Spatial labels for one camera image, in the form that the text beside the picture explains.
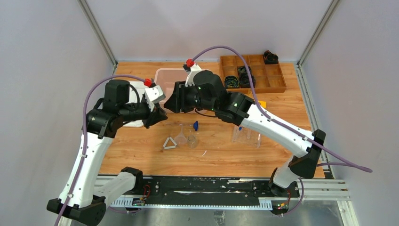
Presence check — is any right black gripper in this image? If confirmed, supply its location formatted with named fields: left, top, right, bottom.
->
left=164, top=80, right=217, bottom=114

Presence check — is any yellow test tube rack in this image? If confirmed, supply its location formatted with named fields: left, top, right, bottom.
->
left=257, top=101, right=267, bottom=109

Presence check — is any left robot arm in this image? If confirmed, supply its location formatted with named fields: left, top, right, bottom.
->
left=47, top=79, right=167, bottom=226

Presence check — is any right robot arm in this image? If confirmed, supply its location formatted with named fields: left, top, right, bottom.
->
left=164, top=70, right=326, bottom=197

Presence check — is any pink plastic bin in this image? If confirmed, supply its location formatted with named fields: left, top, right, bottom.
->
left=154, top=68, right=188, bottom=113

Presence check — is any white bin lid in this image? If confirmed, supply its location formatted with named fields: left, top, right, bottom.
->
left=124, top=81, right=146, bottom=128

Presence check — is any white clay triangle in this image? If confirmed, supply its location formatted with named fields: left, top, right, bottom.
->
left=162, top=137, right=177, bottom=150

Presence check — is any clear plastic funnel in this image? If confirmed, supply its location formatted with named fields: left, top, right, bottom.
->
left=174, top=125, right=187, bottom=146

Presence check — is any small glass beaker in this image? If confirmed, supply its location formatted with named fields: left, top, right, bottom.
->
left=187, top=135, right=198, bottom=148

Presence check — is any clear plastic well plate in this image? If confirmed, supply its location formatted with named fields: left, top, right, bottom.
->
left=231, top=126, right=262, bottom=148

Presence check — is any wooden compartment tray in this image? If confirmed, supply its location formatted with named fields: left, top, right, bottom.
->
left=220, top=54, right=287, bottom=94

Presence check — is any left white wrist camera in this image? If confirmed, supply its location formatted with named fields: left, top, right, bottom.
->
left=144, top=85, right=166, bottom=112

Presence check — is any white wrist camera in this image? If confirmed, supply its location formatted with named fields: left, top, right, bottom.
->
left=144, top=85, right=166, bottom=112
left=185, top=63, right=203, bottom=87

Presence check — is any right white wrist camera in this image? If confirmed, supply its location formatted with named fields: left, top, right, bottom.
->
left=185, top=63, right=203, bottom=87

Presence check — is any black cable coil left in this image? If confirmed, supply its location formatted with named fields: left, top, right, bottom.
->
left=225, top=75, right=240, bottom=89

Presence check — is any black cable coil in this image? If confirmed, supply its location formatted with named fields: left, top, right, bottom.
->
left=240, top=75, right=257, bottom=89
left=237, top=65, right=253, bottom=78
left=225, top=75, right=240, bottom=89

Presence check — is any black cable coil lower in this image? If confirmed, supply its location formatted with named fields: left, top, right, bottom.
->
left=240, top=75, right=257, bottom=89

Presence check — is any black cable coil middle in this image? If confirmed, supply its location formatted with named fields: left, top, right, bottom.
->
left=237, top=65, right=253, bottom=78

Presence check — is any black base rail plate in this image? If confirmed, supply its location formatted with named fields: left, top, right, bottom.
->
left=111, top=176, right=301, bottom=210

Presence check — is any black cable coil corner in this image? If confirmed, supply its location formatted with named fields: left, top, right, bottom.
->
left=263, top=50, right=279, bottom=65

